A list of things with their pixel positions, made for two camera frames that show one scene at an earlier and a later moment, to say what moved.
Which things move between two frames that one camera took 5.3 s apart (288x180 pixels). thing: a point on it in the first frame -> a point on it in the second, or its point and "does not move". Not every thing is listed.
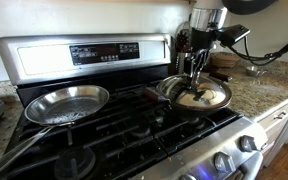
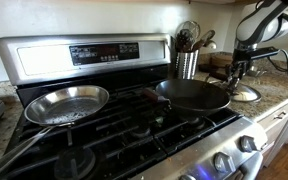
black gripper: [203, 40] -> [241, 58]
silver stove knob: [224, 162] does not move
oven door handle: [253, 165] does not move
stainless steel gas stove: [112, 107] does not move
